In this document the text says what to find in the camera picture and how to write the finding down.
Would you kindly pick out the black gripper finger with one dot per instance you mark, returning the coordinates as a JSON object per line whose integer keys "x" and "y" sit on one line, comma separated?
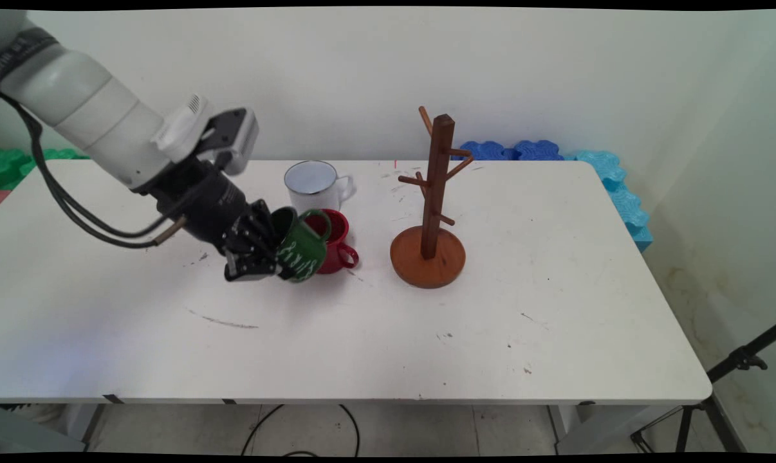
{"x": 256, "y": 228}
{"x": 249, "y": 267}

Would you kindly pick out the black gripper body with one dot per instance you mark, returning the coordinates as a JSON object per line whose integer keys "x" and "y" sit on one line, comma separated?
{"x": 201, "y": 199}

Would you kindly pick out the green enamel mug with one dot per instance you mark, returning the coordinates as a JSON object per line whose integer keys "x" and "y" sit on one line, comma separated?
{"x": 304, "y": 251}

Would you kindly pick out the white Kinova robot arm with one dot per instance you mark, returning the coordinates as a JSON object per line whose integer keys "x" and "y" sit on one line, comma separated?
{"x": 85, "y": 96}

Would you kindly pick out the white enamel mug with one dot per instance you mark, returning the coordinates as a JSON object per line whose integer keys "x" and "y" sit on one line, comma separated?
{"x": 311, "y": 183}

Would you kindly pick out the red enamel mug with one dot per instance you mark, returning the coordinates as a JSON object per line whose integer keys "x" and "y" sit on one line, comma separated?
{"x": 340, "y": 247}

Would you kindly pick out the brown wooden mug tree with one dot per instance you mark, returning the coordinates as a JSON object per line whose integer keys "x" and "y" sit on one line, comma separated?
{"x": 438, "y": 167}

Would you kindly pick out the green foam tile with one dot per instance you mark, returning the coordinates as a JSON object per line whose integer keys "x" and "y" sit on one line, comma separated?
{"x": 11, "y": 167}

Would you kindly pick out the pink foam tile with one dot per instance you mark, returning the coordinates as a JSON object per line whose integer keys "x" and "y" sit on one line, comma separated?
{"x": 0, "y": 197}

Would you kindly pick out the white table leg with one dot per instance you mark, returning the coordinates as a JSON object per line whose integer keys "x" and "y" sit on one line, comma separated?
{"x": 565, "y": 424}
{"x": 82, "y": 421}

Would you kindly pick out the dark blue foam tile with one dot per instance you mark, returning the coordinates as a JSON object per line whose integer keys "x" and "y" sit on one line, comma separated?
{"x": 488, "y": 151}
{"x": 539, "y": 150}

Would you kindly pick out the light blue foam tile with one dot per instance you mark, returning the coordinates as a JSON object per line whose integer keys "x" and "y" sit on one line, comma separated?
{"x": 623, "y": 193}

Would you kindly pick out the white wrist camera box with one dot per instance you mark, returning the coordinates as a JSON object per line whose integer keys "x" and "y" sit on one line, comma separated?
{"x": 233, "y": 138}

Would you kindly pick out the black camera tripod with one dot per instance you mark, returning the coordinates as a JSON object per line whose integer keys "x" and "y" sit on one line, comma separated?
{"x": 716, "y": 411}

